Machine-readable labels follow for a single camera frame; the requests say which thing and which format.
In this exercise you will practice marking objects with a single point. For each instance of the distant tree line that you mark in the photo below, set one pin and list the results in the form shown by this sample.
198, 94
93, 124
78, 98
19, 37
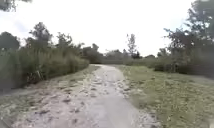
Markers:
111, 56

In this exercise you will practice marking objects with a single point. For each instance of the tall thin tree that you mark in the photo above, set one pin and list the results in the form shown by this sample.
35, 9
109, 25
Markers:
131, 43

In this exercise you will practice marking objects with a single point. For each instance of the pale gravel path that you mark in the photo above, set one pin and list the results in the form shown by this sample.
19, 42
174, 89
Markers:
105, 106

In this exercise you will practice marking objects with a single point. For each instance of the row of trees and bushes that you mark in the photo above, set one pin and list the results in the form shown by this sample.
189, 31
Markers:
38, 63
198, 50

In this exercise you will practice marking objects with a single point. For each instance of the grass strip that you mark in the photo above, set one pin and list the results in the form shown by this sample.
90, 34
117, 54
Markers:
175, 96
18, 97

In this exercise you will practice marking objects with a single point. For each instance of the overhanging tree branches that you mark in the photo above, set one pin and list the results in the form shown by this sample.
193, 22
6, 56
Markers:
3, 5

